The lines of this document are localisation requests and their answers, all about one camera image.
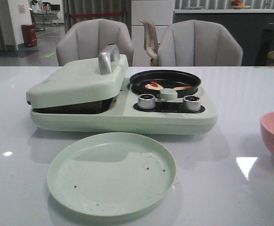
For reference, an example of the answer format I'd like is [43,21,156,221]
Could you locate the green breakfast maker lid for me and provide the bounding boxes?
[26,54,129,108]

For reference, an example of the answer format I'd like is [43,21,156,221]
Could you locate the bread slice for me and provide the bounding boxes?
[33,98,113,114]

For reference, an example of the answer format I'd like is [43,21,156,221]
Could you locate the green breakfast maker base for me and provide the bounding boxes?
[30,78,218,135]

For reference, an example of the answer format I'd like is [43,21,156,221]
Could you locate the left silver control knob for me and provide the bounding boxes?
[137,94,156,110]

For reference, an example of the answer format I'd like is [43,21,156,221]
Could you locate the silver control knob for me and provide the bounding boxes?
[137,94,156,110]
[182,96,201,112]

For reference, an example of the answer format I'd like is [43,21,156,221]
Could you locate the black round frying pan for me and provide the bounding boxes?
[129,69,201,98]

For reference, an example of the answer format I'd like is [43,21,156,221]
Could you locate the right silver control knob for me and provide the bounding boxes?
[182,96,201,112]

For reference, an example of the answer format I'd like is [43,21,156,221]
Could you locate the light green round plate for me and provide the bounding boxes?
[47,132,176,218]

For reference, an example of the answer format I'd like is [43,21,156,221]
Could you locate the beige office chair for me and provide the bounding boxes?
[140,20,159,66]

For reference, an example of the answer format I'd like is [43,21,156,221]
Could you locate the right grey upholstered chair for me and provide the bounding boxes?
[158,20,243,66]

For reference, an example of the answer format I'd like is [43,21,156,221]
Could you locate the grey upholstered chair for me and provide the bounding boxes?
[56,19,133,66]
[158,20,243,66]

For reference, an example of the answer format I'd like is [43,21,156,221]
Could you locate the left grey upholstered chair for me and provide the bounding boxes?
[56,19,133,66]

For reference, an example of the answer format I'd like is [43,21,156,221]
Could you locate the white cabinet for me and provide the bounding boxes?
[131,0,175,67]

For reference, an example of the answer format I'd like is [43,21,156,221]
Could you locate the red trash bin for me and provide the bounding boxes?
[21,24,37,47]

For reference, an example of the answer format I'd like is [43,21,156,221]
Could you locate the dark grey counter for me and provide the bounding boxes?
[174,9,274,66]

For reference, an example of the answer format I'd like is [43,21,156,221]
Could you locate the fruit plate on counter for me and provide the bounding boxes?
[230,0,251,9]

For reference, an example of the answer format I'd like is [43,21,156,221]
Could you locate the green round pan handle knob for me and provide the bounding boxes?
[159,88,178,100]

